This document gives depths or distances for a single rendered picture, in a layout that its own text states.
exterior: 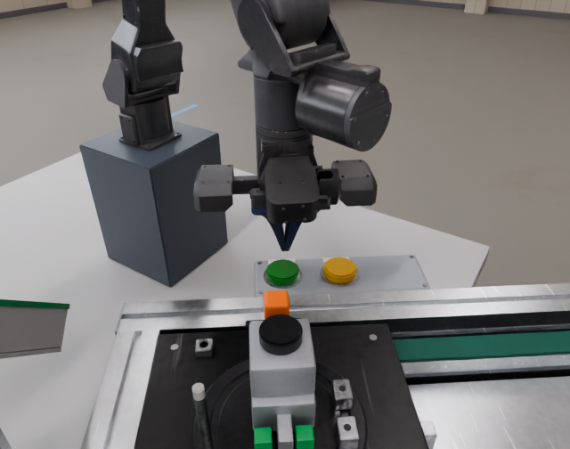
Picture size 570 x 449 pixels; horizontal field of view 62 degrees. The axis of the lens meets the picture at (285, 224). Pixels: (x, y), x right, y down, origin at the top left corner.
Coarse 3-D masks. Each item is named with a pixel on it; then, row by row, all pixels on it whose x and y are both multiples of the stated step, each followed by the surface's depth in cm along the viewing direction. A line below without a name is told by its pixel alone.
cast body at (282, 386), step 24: (264, 336) 32; (288, 336) 32; (264, 360) 31; (288, 360) 31; (312, 360) 31; (264, 384) 31; (288, 384) 32; (312, 384) 32; (264, 408) 32; (288, 408) 32; (312, 408) 32; (288, 432) 31
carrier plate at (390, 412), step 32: (160, 352) 47; (192, 352) 47; (224, 352) 47; (320, 352) 47; (352, 352) 47; (384, 352) 47; (160, 384) 43; (192, 384) 43; (352, 384) 43; (384, 384) 43; (160, 416) 41; (192, 416) 41; (384, 416) 41; (416, 416) 41; (160, 448) 38; (192, 448) 38; (384, 448) 38; (416, 448) 38
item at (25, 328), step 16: (0, 304) 36; (16, 304) 37; (32, 304) 39; (48, 304) 42; (64, 304) 44; (0, 320) 36; (16, 320) 38; (32, 320) 40; (48, 320) 42; (64, 320) 45; (0, 336) 36; (16, 336) 38; (32, 336) 40; (48, 336) 42; (0, 352) 36; (16, 352) 38; (32, 352) 40; (48, 352) 42
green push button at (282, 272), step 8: (272, 264) 58; (280, 264) 58; (288, 264) 58; (296, 264) 58; (272, 272) 57; (280, 272) 57; (288, 272) 57; (296, 272) 57; (272, 280) 56; (280, 280) 56; (288, 280) 56; (296, 280) 57
